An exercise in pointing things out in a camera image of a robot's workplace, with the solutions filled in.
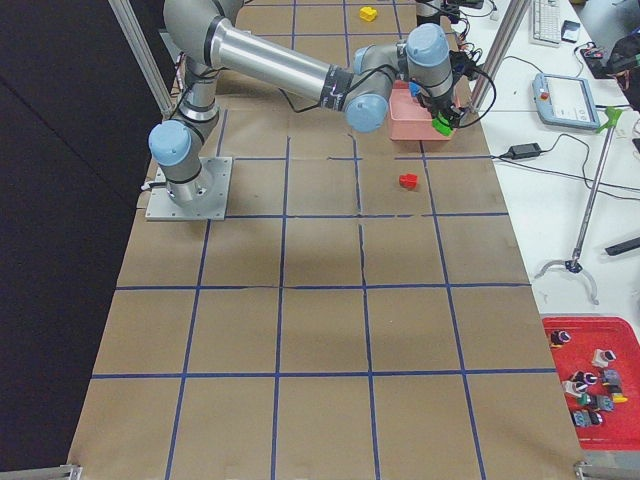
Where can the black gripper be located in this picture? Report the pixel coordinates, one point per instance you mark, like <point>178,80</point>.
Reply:
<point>439,105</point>

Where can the blue toy block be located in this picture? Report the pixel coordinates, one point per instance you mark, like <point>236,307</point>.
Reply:
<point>414,89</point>

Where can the green toy block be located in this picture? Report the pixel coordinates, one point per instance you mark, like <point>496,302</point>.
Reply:
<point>442,125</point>

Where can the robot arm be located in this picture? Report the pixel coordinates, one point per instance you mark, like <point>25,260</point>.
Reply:
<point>206,32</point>
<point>430,11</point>

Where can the pink plastic box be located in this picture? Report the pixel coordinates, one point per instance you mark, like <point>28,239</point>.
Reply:
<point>408,121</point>

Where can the white keyboard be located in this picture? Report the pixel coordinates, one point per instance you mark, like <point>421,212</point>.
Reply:
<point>545,23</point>

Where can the teach pendant tablet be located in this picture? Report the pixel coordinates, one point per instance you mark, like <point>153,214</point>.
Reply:
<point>565,101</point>

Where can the black power adapter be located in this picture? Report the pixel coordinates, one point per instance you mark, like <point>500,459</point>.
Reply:
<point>523,151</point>

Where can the yellow toy block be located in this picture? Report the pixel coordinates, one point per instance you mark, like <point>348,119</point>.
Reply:
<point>368,13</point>

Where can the red toy block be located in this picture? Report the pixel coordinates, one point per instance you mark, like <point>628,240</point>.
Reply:
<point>408,181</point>

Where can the red parts tray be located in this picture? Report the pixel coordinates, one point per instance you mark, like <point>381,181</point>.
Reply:
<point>597,361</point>

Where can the aluminium frame post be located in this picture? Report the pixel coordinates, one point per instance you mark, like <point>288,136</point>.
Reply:
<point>506,31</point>

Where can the green handled reacher tool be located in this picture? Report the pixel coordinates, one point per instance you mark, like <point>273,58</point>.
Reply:
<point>573,265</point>

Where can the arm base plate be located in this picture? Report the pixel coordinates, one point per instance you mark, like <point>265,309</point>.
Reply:
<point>204,198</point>

